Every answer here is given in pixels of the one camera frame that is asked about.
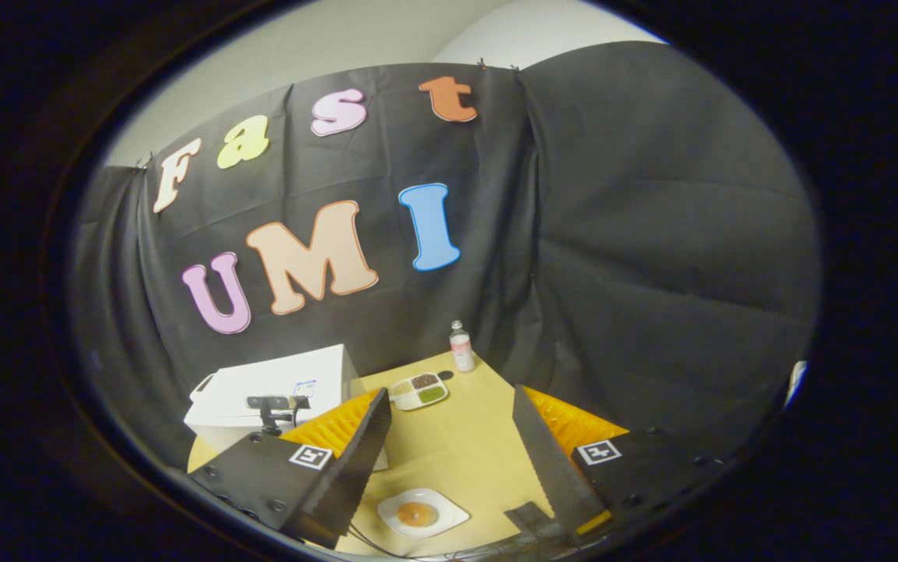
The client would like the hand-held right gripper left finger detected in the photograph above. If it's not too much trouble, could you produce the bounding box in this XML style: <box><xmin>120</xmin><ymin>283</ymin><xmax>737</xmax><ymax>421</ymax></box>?
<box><xmin>187</xmin><ymin>388</ymin><xmax>393</xmax><ymax>550</ymax></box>

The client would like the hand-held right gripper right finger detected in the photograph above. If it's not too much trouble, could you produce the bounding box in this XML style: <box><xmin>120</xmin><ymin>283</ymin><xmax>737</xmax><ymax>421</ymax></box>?
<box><xmin>511</xmin><ymin>384</ymin><xmax>731</xmax><ymax>539</ymax></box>

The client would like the white microwave oven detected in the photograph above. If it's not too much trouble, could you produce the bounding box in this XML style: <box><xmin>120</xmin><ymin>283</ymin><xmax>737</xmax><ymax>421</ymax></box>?
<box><xmin>184</xmin><ymin>343</ymin><xmax>391</xmax><ymax>473</ymax></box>

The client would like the round orange bun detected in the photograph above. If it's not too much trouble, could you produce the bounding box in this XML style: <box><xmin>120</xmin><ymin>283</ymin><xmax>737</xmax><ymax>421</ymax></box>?
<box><xmin>396</xmin><ymin>502</ymin><xmax>440</xmax><ymax>528</ymax></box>

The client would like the white divided bean tray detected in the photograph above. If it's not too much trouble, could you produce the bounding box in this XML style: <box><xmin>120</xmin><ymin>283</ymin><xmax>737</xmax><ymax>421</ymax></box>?
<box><xmin>389</xmin><ymin>372</ymin><xmax>450</xmax><ymax>412</ymax></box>

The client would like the white square plate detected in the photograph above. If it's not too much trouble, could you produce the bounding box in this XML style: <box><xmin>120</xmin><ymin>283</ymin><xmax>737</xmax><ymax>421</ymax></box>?
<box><xmin>377</xmin><ymin>488</ymin><xmax>471</xmax><ymax>539</ymax></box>

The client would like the small pink label bottle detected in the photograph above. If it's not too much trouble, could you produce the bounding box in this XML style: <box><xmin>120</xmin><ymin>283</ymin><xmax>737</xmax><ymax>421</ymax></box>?
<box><xmin>449</xmin><ymin>320</ymin><xmax>476</xmax><ymax>373</ymax></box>

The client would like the black backdrop cloth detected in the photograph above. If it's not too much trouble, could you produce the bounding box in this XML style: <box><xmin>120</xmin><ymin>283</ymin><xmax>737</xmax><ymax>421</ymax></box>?
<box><xmin>66</xmin><ymin>41</ymin><xmax>821</xmax><ymax>469</ymax></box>

